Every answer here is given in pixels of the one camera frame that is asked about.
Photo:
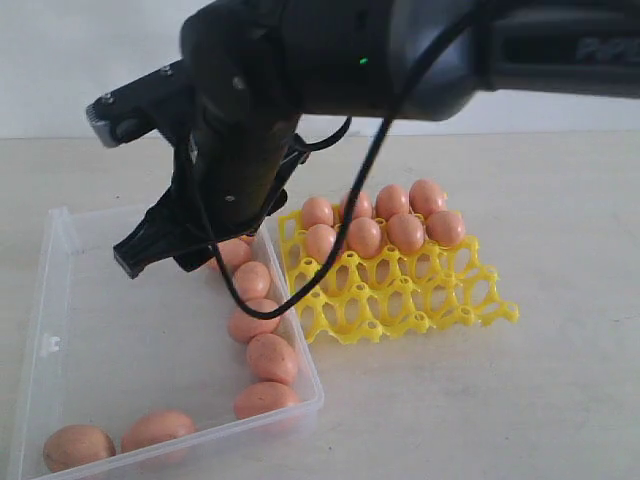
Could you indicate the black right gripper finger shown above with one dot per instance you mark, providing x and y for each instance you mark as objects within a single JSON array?
[{"x": 156, "y": 239}]

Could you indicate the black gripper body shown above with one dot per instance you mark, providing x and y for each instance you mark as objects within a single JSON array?
[{"x": 227, "y": 174}]

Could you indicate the brown egg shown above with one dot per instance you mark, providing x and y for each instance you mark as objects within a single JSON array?
[
  {"x": 319, "y": 241},
  {"x": 426, "y": 197},
  {"x": 157, "y": 427},
  {"x": 391, "y": 200},
  {"x": 252, "y": 280},
  {"x": 76, "y": 445},
  {"x": 362, "y": 208},
  {"x": 271, "y": 358},
  {"x": 447, "y": 228},
  {"x": 406, "y": 232},
  {"x": 316, "y": 210},
  {"x": 264, "y": 397},
  {"x": 243, "y": 328},
  {"x": 235, "y": 253}
]

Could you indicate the brown egg second row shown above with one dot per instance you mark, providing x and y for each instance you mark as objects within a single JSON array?
[{"x": 364, "y": 237}]

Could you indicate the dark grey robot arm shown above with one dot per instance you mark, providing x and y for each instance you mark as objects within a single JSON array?
[{"x": 253, "y": 69}]

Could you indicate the clear plastic box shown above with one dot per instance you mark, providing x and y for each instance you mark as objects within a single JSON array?
[{"x": 105, "y": 350}]

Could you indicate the yellow plastic egg tray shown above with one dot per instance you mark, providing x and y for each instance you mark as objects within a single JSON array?
[{"x": 393, "y": 294}]

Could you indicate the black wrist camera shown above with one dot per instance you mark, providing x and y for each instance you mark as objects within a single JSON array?
[{"x": 162, "y": 101}]

